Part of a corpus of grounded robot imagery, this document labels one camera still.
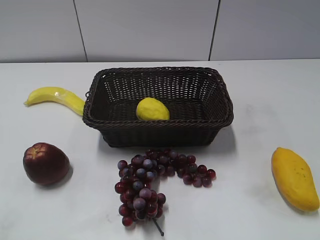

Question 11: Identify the yellow banana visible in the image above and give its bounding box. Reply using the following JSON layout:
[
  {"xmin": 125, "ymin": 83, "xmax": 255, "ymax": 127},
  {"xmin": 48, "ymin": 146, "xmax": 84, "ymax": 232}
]
[{"xmin": 24, "ymin": 87, "xmax": 85, "ymax": 116}]

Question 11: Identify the yellow orange mango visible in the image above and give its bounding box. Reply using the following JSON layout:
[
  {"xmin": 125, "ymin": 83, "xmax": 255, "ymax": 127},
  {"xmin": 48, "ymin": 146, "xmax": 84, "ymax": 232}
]
[{"xmin": 271, "ymin": 147, "xmax": 320, "ymax": 213}]

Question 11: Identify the dark brown wicker basket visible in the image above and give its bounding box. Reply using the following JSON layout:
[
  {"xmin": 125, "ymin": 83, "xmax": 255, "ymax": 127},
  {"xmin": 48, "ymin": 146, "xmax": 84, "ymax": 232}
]
[{"xmin": 82, "ymin": 66, "xmax": 234, "ymax": 148}]

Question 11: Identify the purple red grape bunch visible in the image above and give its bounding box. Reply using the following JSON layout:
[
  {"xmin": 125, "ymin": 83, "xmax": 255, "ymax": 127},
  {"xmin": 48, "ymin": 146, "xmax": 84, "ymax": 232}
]
[{"xmin": 114, "ymin": 148, "xmax": 217, "ymax": 237}]

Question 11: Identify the dark red apple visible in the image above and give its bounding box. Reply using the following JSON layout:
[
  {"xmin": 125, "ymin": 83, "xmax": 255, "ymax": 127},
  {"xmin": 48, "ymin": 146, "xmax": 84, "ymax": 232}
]
[{"xmin": 22, "ymin": 142, "xmax": 71, "ymax": 186}]

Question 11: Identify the yellow lemon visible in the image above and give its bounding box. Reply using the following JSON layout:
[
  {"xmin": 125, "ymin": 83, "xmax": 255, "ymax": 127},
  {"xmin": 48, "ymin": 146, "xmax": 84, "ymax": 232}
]
[{"xmin": 136, "ymin": 97, "xmax": 170, "ymax": 121}]

